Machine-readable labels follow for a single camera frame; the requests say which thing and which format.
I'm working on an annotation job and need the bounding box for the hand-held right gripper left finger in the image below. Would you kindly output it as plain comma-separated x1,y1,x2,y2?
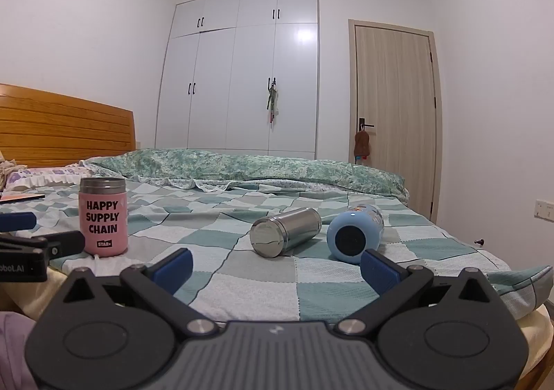
63,248,220,337

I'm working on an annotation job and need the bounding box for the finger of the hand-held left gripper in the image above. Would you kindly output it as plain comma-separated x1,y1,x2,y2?
0,231,86,262
0,212,38,233

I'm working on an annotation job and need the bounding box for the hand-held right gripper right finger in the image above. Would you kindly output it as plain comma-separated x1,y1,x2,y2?
335,249,495,337

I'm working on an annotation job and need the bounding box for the light blue cup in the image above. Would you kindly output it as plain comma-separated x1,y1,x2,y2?
326,205,385,265

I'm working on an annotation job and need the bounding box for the stainless steel cup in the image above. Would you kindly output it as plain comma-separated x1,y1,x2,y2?
249,207,322,259

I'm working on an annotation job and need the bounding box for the pink printed cup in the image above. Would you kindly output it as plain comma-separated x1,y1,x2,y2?
78,177,129,258

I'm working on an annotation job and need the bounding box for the flat black and orange book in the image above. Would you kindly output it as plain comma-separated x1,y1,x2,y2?
0,193,46,204

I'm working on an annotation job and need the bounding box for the purple floral pillow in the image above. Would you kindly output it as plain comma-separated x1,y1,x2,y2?
3,164,94,192

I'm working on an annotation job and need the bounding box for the beige cloth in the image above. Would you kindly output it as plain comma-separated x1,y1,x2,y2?
0,152,27,190

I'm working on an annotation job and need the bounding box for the green checked bedsheet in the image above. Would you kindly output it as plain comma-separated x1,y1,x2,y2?
0,178,554,327

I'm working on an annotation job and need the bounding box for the purple clothing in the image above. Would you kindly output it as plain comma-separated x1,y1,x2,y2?
0,311,41,390

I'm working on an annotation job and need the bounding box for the wooden headboard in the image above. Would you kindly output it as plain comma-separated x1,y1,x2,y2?
0,83,136,168

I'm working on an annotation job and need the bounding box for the brown hanging pouch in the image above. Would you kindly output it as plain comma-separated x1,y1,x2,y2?
354,129,372,157

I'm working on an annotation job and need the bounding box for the green floral quilt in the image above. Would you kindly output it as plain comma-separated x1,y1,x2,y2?
80,148,410,203

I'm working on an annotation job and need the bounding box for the light wooden door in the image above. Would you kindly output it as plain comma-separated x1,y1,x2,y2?
348,19,443,222

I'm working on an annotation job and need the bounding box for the white wardrobe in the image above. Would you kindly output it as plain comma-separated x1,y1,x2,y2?
155,0,320,160

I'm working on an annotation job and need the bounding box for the green hanging toy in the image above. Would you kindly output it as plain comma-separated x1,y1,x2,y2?
266,77,279,125

